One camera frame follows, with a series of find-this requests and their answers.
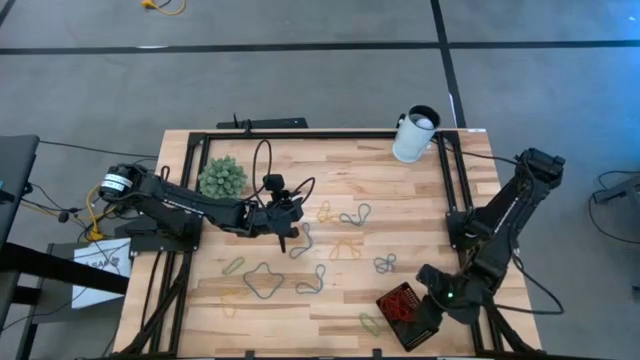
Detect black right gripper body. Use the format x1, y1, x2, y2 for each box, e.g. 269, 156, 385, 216
417, 287, 454, 326

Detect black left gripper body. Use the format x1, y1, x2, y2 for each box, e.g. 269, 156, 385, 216
244, 197, 305, 239

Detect red rubber band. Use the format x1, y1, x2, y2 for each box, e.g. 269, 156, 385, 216
387, 298, 409, 324
389, 293, 414, 314
392, 302, 416, 325
394, 297, 417, 321

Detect yellow rubber band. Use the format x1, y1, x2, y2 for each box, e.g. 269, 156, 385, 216
328, 238, 363, 263
315, 200, 342, 224
220, 288, 247, 320

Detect green rubber band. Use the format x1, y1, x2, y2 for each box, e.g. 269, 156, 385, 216
221, 256, 247, 277
358, 312, 387, 339

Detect large blue rubber band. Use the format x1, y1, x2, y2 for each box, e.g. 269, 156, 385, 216
242, 261, 286, 301

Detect black slotted plastic bin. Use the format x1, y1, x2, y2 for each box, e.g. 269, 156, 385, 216
375, 281, 444, 353

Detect green plant in patterned pot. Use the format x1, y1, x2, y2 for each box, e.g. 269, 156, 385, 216
197, 154, 249, 200

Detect black box with antenna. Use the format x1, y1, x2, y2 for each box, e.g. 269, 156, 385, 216
216, 113, 310, 130

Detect white mug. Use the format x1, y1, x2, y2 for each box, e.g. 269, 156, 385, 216
391, 104, 442, 164

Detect white paper sheet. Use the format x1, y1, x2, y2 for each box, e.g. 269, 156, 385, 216
71, 237, 133, 310

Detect black slanted beam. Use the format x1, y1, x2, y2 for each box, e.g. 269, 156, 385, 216
0, 242, 130, 296

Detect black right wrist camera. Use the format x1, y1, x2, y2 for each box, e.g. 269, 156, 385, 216
416, 263, 446, 291

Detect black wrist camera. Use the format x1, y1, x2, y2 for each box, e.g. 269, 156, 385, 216
416, 263, 446, 291
262, 173, 287, 195

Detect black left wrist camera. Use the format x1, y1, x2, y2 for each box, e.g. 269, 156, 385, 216
262, 173, 287, 195

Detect dark gripper cable loop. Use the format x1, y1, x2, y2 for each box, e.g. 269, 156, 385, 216
251, 138, 274, 207
292, 176, 317, 206

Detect black aluminium table frame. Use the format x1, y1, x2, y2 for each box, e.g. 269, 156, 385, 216
117, 128, 546, 360

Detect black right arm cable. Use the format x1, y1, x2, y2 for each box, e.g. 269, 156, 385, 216
509, 249, 566, 317

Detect black purifier cable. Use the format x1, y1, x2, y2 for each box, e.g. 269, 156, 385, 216
430, 139, 521, 166

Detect black floor cable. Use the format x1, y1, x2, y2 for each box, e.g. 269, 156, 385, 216
38, 139, 160, 161

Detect yellow floor cable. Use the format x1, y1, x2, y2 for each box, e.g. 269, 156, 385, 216
141, 0, 187, 17

